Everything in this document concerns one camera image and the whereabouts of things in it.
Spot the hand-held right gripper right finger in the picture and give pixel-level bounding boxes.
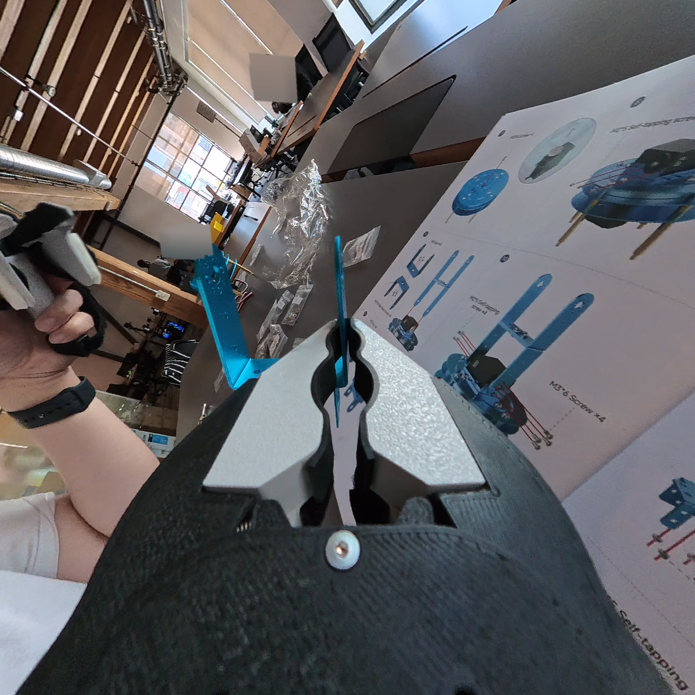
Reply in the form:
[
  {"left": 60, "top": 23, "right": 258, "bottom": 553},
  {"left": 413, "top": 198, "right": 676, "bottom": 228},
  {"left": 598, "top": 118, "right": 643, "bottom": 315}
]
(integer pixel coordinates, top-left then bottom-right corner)
[{"left": 350, "top": 318, "right": 487, "bottom": 525}]

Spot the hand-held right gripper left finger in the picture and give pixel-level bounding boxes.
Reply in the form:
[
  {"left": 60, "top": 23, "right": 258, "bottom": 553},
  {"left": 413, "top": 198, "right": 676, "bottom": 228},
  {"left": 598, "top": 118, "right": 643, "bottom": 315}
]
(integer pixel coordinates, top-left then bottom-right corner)
[{"left": 203, "top": 319, "right": 349, "bottom": 525}]

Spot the blue metal bracket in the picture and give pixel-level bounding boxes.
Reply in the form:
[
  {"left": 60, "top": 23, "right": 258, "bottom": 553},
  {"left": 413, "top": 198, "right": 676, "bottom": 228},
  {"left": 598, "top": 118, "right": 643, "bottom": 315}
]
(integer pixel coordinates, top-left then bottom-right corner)
[{"left": 194, "top": 236, "right": 362, "bottom": 431}]

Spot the group of small screw bags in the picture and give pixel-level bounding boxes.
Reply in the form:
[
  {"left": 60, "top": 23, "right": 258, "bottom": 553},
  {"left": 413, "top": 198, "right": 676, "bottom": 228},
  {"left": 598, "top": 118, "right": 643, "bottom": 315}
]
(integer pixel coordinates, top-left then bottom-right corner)
[{"left": 254, "top": 227, "right": 382, "bottom": 362}]

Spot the person's left forearm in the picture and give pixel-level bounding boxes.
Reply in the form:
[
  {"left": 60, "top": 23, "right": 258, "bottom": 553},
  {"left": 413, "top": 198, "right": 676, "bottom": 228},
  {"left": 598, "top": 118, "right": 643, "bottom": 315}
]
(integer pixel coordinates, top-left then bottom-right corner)
[{"left": 0, "top": 383, "right": 161, "bottom": 585}]

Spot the person's left hand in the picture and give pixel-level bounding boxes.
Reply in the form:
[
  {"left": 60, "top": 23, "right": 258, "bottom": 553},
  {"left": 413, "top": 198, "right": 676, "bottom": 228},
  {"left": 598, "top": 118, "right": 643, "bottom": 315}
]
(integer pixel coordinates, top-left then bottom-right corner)
[{"left": 0, "top": 274, "right": 94, "bottom": 412}]

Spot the light wooden workbench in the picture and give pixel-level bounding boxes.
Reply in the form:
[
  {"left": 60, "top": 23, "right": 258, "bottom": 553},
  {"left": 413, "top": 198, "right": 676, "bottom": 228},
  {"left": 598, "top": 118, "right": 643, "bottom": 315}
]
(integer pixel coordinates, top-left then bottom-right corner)
[{"left": 87, "top": 247, "right": 210, "bottom": 330}]

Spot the white box blue label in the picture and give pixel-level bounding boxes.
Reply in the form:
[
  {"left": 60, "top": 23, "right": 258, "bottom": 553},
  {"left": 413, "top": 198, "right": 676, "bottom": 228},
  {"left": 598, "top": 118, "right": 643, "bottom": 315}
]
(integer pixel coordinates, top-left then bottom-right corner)
[{"left": 127, "top": 426, "right": 179, "bottom": 463}]

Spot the black white striped cloth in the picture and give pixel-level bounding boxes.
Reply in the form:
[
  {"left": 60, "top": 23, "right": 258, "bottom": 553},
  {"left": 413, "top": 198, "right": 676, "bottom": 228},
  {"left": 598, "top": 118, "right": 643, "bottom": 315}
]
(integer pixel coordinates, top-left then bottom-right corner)
[{"left": 162, "top": 339, "right": 201, "bottom": 388}]

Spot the black wrist band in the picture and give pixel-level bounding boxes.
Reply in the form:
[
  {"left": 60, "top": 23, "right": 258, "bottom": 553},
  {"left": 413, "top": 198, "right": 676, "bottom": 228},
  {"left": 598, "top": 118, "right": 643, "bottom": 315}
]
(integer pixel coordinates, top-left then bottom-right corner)
[{"left": 8, "top": 376, "right": 98, "bottom": 430}]

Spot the crumpled clear plastic wrap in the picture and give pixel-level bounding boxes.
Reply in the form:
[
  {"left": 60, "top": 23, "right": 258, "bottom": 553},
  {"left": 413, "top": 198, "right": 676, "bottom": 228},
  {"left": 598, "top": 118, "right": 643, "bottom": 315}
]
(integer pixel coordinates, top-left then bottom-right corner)
[{"left": 263, "top": 160, "right": 330, "bottom": 290}]

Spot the instruction sheet with blue brackets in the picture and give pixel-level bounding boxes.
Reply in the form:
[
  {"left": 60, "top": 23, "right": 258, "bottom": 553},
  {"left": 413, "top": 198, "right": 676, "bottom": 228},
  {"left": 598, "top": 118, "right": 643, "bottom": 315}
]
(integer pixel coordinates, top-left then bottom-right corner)
[{"left": 347, "top": 51, "right": 695, "bottom": 501}]

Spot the instruction sheet with servo picture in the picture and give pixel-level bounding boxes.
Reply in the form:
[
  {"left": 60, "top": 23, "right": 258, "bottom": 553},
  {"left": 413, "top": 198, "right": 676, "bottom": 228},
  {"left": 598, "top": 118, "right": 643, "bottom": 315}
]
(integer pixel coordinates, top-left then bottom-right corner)
[{"left": 564, "top": 391, "right": 695, "bottom": 695}]

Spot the dark flat panel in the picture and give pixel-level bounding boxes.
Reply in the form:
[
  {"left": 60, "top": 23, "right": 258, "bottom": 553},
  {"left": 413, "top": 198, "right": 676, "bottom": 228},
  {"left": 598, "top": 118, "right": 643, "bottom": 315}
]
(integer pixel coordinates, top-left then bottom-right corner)
[{"left": 325, "top": 76, "right": 458, "bottom": 176}]

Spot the person's white shirt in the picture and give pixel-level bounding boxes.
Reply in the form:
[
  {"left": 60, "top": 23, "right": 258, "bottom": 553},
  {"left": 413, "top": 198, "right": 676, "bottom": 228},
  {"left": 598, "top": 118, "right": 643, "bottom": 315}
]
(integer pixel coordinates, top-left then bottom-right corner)
[{"left": 0, "top": 491, "right": 89, "bottom": 695}]

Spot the silver ventilation duct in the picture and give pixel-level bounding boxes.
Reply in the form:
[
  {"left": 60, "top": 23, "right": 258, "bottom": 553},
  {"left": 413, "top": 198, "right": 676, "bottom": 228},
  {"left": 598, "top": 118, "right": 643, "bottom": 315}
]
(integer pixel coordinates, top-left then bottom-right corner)
[{"left": 0, "top": 143, "right": 113, "bottom": 190}]

